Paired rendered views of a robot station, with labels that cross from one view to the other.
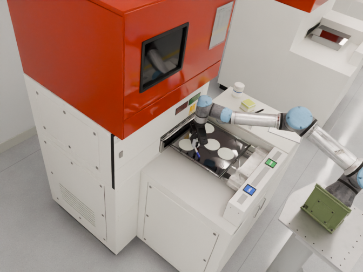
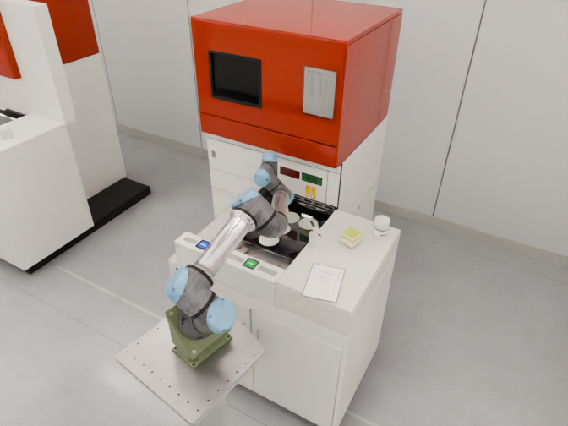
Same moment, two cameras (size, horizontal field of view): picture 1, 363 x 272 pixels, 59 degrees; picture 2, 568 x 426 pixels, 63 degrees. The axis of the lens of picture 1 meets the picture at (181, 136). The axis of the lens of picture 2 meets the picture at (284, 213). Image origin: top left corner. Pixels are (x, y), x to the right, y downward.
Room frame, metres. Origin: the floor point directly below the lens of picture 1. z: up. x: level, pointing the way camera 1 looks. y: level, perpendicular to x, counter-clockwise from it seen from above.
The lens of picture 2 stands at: (1.41, -2.06, 2.32)
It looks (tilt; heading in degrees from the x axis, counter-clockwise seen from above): 35 degrees down; 88
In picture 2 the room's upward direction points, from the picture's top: 1 degrees clockwise
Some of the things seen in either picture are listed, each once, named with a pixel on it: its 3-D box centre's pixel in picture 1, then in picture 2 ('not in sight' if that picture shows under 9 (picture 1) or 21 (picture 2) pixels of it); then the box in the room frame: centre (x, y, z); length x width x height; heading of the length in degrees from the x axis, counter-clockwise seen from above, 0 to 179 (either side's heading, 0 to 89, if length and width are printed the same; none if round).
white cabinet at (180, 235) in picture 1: (215, 194); (282, 314); (1.47, -0.32, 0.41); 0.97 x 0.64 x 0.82; 149
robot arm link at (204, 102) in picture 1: (203, 106); (270, 164); (1.40, -0.09, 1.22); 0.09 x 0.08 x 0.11; 73
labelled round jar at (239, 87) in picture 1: (237, 90); (381, 226); (1.93, -0.33, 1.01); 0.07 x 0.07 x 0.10
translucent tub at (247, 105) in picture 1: (247, 106); (351, 238); (1.78, -0.40, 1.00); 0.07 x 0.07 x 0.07; 44
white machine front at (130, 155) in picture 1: (165, 127); (270, 178); (1.40, 0.10, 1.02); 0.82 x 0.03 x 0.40; 149
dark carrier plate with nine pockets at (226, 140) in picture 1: (210, 144); (280, 228); (1.45, -0.19, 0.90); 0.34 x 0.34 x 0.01; 59
